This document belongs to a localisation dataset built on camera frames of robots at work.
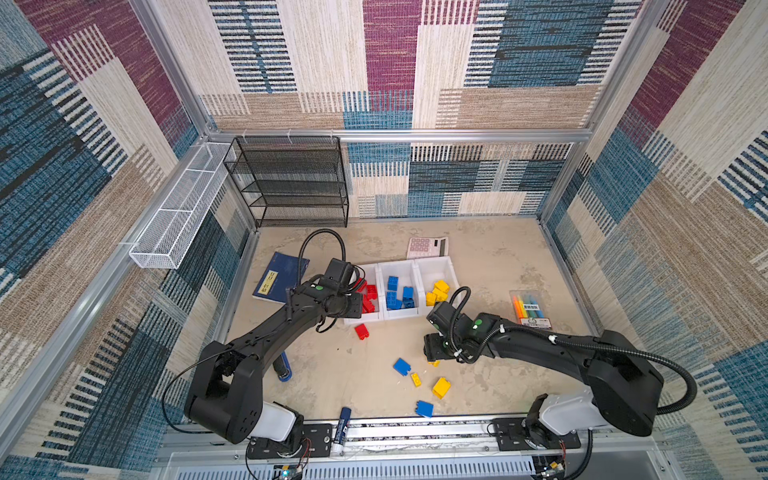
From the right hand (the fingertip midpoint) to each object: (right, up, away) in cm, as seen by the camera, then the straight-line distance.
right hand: (437, 354), depth 84 cm
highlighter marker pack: (+30, +11, +10) cm, 33 cm away
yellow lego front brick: (0, -8, -4) cm, 9 cm away
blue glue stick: (-24, -13, -7) cm, 28 cm away
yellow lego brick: (+3, +14, +10) cm, 18 cm away
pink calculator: (+1, +30, +25) cm, 39 cm away
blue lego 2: (-4, -12, -6) cm, 14 cm away
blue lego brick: (-10, -4, +1) cm, 11 cm away
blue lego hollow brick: (-7, +12, +12) cm, 19 cm away
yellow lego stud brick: (-1, -3, +1) cm, 3 cm away
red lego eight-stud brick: (-20, +11, +11) cm, 25 cm away
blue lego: (-7, +14, +13) cm, 21 cm away
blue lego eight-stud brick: (-12, +13, +10) cm, 20 cm away
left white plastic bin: (-18, +21, +12) cm, 30 cm away
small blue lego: (-12, +18, +15) cm, 26 cm away
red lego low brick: (-19, +15, +12) cm, 27 cm away
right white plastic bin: (0, +22, +18) cm, 28 cm away
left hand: (-23, +14, +3) cm, 27 cm away
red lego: (-22, +17, +16) cm, 32 cm away
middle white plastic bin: (-10, +16, +16) cm, 25 cm away
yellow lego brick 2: (-1, +14, +10) cm, 17 cm away
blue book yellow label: (-51, +20, +21) cm, 59 cm away
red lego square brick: (-21, +4, +7) cm, 23 cm away
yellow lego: (+4, +17, +13) cm, 22 cm away
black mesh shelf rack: (-49, +54, +27) cm, 77 cm away
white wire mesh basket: (-82, +30, +7) cm, 87 cm away
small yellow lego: (-6, -6, -3) cm, 9 cm away
